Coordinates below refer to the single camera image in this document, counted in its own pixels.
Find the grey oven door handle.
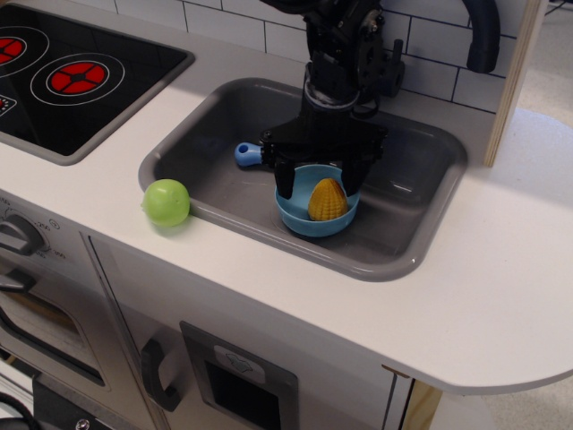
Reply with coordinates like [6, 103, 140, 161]
[0, 269, 36, 294]

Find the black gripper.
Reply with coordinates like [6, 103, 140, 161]
[260, 103, 388, 199]

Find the green plastic ball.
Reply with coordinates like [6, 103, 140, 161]
[141, 179, 191, 228]

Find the black toy stovetop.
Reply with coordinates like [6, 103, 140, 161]
[1, 3, 194, 166]

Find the black cable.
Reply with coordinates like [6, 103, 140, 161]
[0, 391, 39, 430]

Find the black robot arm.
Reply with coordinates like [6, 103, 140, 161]
[261, 1, 390, 199]

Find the blue plastic bowl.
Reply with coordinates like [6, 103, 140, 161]
[275, 165, 360, 237]

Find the wooden side post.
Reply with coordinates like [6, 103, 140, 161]
[483, 0, 548, 168]

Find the blue handled toy pan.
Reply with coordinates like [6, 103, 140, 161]
[234, 142, 262, 168]

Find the grey sink basin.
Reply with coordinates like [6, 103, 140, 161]
[139, 78, 467, 281]

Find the dark grey toy faucet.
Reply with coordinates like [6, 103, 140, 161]
[381, 1, 500, 106]

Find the grey oven knob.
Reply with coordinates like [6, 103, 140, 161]
[1, 215, 46, 256]

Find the grey dispenser panel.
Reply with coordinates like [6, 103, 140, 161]
[180, 322, 300, 430]

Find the black cabinet door handle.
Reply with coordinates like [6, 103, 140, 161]
[141, 339, 181, 412]

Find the yellow toy corn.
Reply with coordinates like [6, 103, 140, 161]
[307, 178, 348, 221]

